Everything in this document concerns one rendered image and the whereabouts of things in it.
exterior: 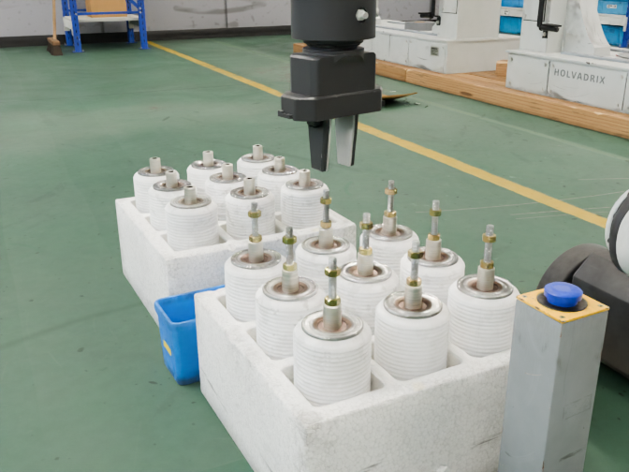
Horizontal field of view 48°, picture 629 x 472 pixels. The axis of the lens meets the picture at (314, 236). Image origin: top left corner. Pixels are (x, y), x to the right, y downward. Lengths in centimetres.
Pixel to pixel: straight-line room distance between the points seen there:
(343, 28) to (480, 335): 45
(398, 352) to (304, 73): 37
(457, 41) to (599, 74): 112
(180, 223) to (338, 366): 56
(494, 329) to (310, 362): 26
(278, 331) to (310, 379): 11
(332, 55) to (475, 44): 358
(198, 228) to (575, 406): 73
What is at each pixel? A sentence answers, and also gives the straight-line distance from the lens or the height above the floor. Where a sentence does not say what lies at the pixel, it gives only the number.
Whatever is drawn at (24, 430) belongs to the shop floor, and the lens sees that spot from 120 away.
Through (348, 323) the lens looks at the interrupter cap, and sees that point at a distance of 87.
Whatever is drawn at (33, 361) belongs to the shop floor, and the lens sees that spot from 138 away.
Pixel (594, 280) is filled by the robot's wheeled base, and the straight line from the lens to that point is 124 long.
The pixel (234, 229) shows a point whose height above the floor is 19.
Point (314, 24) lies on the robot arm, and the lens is 73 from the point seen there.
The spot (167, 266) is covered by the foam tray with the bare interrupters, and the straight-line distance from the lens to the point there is 128.
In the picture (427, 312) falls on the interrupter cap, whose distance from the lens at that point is 90.
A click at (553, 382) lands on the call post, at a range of 82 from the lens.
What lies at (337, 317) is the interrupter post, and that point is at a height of 27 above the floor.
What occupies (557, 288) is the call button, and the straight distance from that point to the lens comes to 82.
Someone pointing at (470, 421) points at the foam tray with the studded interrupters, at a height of 11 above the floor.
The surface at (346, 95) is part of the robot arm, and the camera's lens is 75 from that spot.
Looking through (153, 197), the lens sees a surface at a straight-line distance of 142.
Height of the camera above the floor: 66
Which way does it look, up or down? 21 degrees down
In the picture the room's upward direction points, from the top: straight up
